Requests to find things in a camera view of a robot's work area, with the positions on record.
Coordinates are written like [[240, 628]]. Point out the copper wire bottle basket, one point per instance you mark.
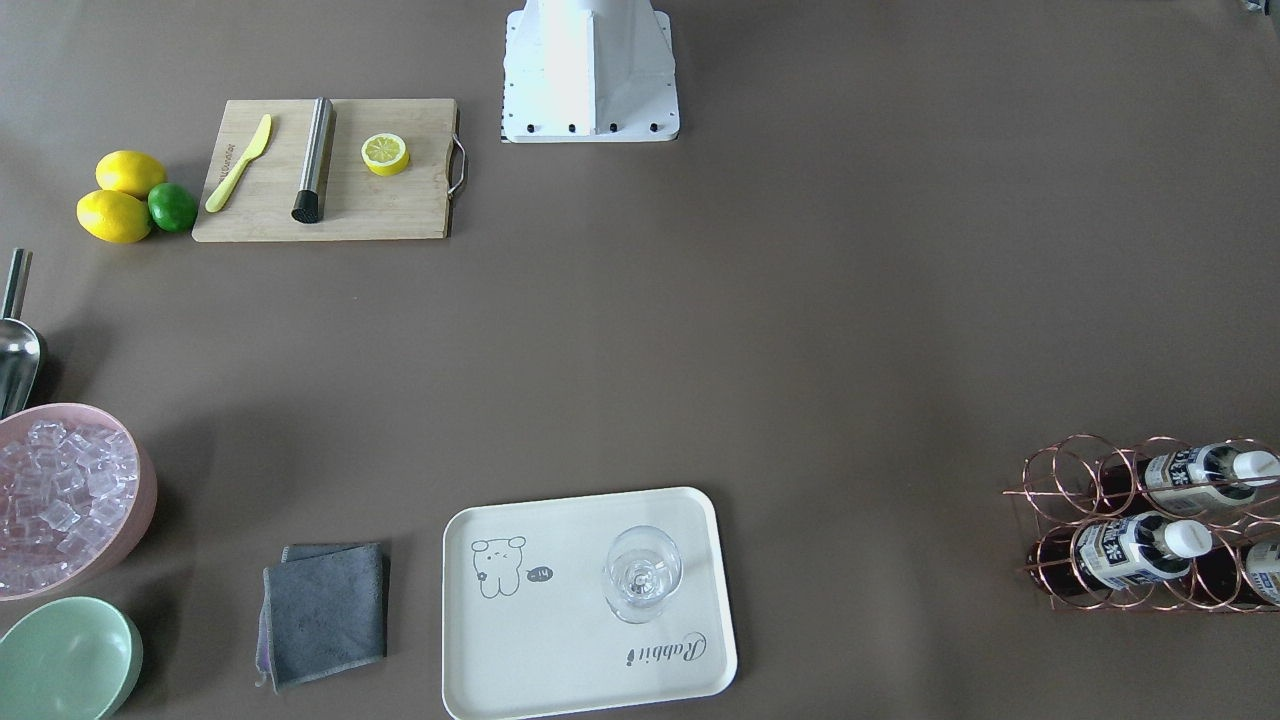
[[1057, 487]]

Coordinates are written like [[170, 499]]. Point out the clear wine glass on tray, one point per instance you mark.
[[641, 572]]

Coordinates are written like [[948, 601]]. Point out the pink bowl of ice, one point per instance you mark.
[[79, 493]]

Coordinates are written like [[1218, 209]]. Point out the mint green bowl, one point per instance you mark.
[[74, 658]]

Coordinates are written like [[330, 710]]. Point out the cream serving tray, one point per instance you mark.
[[526, 631]]

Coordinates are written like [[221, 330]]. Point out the steel muddler black tip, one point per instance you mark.
[[309, 200]]

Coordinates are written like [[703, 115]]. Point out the green lime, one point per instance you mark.
[[172, 208]]

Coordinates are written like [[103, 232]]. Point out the tea bottle white cap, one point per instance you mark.
[[1116, 554]]

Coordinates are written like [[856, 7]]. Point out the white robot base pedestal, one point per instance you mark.
[[589, 72]]

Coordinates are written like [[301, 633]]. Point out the yellow lemon far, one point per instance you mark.
[[129, 171]]

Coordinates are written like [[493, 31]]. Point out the yellow lemon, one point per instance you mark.
[[114, 216], [129, 171]]

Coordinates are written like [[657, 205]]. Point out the yellow plastic knife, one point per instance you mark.
[[255, 148]]

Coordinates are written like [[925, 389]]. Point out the bamboo cutting board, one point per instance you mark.
[[356, 204]]

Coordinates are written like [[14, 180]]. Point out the yellow lemon near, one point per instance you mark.
[[114, 216]]

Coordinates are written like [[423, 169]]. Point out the grey folded cloth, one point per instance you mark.
[[323, 612]]

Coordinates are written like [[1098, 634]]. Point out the half lemon slice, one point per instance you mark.
[[385, 154]]

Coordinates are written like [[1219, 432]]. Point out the steel ice scoop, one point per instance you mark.
[[22, 347]]

